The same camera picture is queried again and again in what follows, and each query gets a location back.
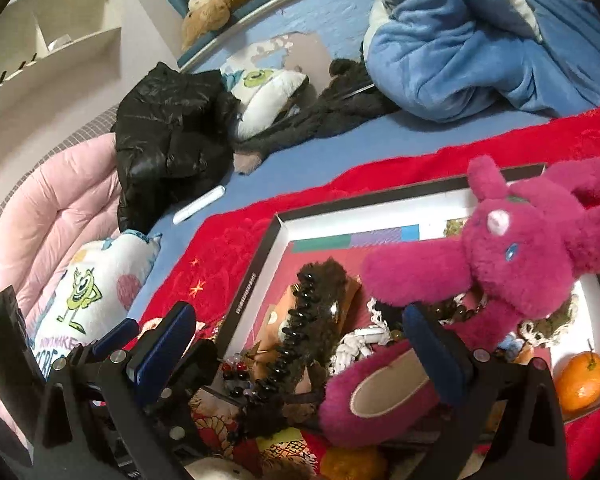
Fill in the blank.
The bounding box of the beaded bracelet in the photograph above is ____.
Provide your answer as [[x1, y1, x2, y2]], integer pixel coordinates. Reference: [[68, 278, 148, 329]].
[[221, 353, 261, 401]]

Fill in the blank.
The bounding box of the tangerine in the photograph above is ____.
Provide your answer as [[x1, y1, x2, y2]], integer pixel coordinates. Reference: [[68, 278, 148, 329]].
[[555, 347, 600, 414], [320, 446, 388, 480]]

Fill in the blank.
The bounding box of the magenta plush bear toy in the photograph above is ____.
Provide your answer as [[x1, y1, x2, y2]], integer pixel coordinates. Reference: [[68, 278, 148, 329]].
[[318, 156, 600, 446]]

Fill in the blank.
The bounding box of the dark fuzzy hair claw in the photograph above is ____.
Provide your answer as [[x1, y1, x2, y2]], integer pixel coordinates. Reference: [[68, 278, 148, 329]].
[[236, 258, 351, 440]]

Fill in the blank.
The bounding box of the white monster scream pillow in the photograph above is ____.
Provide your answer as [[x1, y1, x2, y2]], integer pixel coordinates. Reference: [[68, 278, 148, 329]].
[[29, 230, 161, 377]]

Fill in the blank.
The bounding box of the blue crochet scrunchie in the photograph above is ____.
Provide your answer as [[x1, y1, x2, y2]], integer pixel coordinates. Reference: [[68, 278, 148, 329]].
[[496, 334, 524, 362]]

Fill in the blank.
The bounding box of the red teddy bear blanket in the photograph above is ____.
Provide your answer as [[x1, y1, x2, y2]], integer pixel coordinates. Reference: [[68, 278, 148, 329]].
[[124, 98, 600, 480]]

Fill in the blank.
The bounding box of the brown crochet scrunchie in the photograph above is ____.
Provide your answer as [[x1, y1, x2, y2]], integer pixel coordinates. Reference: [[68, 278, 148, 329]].
[[517, 292, 579, 348]]

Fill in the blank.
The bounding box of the pink quilted comforter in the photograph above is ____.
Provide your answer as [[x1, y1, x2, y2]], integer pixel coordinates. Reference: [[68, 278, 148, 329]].
[[0, 131, 124, 451]]

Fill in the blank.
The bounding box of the black shallow box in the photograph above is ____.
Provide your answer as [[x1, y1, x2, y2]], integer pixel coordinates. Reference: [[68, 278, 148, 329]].
[[214, 161, 600, 424]]

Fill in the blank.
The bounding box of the black puffer jacket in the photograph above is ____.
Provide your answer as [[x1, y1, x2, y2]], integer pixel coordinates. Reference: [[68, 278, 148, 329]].
[[114, 62, 238, 234]]

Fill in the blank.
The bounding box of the small monster print pillow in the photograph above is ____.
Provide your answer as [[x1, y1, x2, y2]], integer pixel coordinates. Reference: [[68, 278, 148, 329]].
[[222, 68, 309, 142]]

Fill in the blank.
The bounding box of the dark grey garment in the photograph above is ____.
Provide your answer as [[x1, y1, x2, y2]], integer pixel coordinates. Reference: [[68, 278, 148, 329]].
[[234, 58, 399, 174]]

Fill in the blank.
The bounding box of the blue monster print duvet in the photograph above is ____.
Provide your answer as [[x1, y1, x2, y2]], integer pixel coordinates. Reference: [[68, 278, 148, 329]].
[[364, 0, 600, 122]]

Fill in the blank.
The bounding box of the blue bed headboard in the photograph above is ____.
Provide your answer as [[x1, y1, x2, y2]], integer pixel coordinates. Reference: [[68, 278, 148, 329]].
[[178, 0, 374, 90]]

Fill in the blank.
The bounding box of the dark wooden bead bracelet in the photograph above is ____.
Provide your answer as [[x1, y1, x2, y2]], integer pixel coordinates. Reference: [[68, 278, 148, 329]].
[[429, 291, 489, 323]]

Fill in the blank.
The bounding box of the white wall shelf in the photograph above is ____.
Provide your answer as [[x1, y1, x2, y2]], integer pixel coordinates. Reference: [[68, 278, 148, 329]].
[[0, 0, 121, 117]]

